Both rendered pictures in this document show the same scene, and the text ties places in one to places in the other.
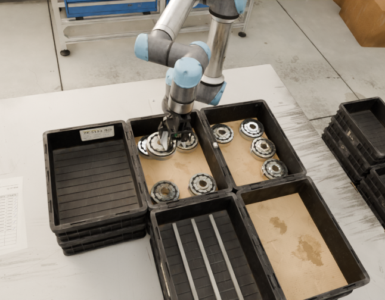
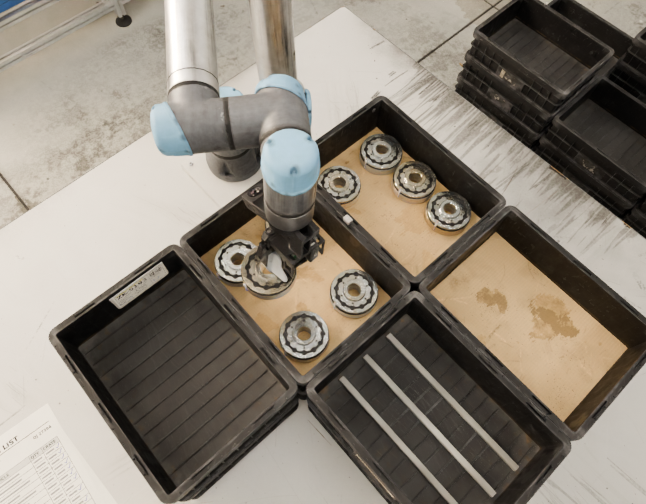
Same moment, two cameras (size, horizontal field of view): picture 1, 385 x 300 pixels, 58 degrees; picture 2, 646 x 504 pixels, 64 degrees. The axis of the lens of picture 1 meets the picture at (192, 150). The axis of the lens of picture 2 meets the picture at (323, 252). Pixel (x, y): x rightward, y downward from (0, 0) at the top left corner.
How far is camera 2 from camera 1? 38 cm
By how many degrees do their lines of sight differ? 16
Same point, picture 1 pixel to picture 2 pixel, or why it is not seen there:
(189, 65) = (293, 150)
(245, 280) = (486, 412)
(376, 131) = (539, 52)
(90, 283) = not seen: outside the picture
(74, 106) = (61, 233)
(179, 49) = (247, 114)
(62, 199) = (145, 425)
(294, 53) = not seen: outside the picture
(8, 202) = (50, 459)
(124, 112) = (153, 206)
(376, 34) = not seen: outside the picture
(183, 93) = (298, 202)
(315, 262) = (567, 333)
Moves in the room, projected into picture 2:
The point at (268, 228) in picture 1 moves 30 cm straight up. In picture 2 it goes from (481, 313) to (536, 258)
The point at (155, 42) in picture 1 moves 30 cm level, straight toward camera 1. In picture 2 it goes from (193, 117) to (286, 305)
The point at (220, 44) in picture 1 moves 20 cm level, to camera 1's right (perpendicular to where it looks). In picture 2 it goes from (281, 35) to (377, 18)
